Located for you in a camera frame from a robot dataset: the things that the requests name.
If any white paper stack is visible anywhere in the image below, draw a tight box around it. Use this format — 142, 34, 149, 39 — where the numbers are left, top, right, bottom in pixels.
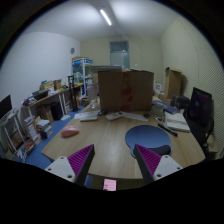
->
74, 111, 98, 122

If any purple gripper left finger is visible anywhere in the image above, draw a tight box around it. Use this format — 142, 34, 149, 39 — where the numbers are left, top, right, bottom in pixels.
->
46, 144, 95, 186

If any white remote control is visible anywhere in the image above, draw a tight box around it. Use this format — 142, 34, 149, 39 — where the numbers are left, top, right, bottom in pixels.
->
106, 111, 124, 121

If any blue white display cabinet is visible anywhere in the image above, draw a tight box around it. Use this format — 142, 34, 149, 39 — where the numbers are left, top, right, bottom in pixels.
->
72, 57, 93, 96

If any ceiling strip light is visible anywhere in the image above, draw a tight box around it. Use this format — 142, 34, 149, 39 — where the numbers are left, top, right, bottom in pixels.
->
100, 9, 112, 26

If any stack of books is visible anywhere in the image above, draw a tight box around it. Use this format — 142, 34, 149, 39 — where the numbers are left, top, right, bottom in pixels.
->
36, 119, 52, 139

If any open white notebook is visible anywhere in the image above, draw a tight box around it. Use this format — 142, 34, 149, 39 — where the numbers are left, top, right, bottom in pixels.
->
165, 112, 190, 132

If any clear glass jar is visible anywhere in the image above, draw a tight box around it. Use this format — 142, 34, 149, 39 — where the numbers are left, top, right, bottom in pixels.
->
87, 84, 99, 109

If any black office chair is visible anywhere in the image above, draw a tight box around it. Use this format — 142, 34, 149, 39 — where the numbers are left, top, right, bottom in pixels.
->
184, 87, 215, 161

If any tall cardboard box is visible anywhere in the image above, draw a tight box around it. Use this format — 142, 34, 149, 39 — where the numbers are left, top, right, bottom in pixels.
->
165, 67, 182, 98

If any round wall clock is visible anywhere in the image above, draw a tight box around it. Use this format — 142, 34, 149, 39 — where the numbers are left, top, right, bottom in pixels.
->
70, 48, 75, 54

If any large brown cardboard box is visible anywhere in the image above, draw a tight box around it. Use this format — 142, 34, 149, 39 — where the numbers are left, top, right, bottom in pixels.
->
98, 70, 154, 112

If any white storage rack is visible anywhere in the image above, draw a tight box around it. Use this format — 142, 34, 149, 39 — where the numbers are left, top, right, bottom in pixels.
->
0, 109, 35, 163

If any wooden side shelf desk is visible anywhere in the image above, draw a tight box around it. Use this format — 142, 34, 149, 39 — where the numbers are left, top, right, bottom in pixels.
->
24, 84, 82, 116

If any black monitor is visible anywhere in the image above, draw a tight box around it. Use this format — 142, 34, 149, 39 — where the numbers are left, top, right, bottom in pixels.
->
0, 95, 12, 119

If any white paper sheet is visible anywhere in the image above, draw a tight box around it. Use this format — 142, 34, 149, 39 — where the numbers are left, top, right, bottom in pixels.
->
123, 112, 148, 122

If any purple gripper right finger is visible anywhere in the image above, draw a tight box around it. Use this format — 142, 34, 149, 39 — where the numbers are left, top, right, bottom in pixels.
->
134, 144, 182, 184

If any black marker pen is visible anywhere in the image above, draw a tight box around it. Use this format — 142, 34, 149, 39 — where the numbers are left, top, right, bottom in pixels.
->
158, 123, 178, 137

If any blue round mouse pad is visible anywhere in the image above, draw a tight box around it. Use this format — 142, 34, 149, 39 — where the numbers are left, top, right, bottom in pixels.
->
125, 125, 172, 157

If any pink sticky note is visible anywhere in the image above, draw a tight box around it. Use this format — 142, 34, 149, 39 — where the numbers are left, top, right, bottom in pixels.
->
103, 179, 117, 191

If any blue book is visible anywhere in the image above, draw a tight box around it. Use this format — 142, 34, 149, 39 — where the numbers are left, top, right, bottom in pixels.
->
152, 100, 180, 114

